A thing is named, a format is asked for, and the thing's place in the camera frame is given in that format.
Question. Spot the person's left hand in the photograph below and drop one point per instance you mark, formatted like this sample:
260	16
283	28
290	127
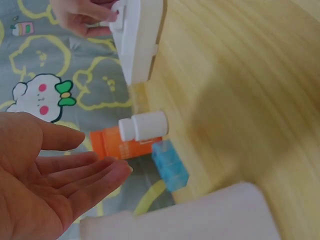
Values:
22	175

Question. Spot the white plastic box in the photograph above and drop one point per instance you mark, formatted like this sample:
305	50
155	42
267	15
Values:
140	37

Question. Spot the large white rounded object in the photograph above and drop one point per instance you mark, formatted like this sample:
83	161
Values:
187	220

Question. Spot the blue translucent pill organizer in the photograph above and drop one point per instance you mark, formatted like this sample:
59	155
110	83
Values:
171	166

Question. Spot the person's right fingers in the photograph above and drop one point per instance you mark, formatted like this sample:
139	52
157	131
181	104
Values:
100	12

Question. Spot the person's left thumb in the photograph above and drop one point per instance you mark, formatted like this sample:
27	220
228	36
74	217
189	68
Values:
61	138

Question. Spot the person's right hand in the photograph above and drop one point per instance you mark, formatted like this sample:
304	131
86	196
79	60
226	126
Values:
72	15

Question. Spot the small white bottle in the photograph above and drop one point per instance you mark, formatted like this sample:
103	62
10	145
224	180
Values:
150	125

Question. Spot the orange bottle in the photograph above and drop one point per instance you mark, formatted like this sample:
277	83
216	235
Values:
112	143

